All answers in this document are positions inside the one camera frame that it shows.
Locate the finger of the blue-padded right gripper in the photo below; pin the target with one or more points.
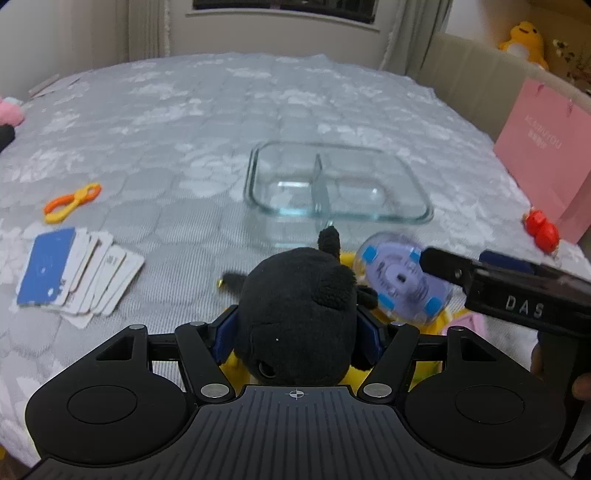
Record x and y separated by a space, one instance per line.
370 339

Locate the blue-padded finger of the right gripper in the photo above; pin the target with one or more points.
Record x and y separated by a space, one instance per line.
502 261

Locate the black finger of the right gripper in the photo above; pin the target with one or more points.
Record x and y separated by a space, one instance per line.
452 268

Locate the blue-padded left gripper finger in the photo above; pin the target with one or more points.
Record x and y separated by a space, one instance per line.
225 331

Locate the round purple transparent toy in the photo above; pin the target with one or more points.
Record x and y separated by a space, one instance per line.
389 263

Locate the black plush cat toy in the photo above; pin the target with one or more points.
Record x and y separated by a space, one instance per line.
297 315

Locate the pink green keychain toy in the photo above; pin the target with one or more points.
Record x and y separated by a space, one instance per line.
470 320

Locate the person's right hand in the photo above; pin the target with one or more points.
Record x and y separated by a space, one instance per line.
581 388

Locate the pink paper gift bag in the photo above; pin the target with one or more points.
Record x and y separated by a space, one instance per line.
545 146

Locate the white card stack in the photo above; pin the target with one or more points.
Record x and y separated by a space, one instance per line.
97 274

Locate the clear glass divided container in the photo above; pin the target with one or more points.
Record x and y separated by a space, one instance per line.
334 182

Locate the grey quilted bedspread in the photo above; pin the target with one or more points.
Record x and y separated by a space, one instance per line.
169 142

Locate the beige headboard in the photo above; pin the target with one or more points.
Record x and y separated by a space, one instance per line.
482 83

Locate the blue card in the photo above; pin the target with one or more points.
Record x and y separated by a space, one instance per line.
41 281

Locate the orange yellow plastic tongs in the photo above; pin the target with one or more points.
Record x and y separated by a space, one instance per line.
58 209

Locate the yellow duck plush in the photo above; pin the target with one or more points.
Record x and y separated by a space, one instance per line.
526 42

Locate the grey curtain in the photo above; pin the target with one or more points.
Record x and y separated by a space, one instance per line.
414 26

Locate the black cloth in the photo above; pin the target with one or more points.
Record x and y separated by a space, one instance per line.
7 136

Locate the pink plush toy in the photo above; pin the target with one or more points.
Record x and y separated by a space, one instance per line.
11 112

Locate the red ornament keychain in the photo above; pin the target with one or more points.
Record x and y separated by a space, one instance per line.
545 233

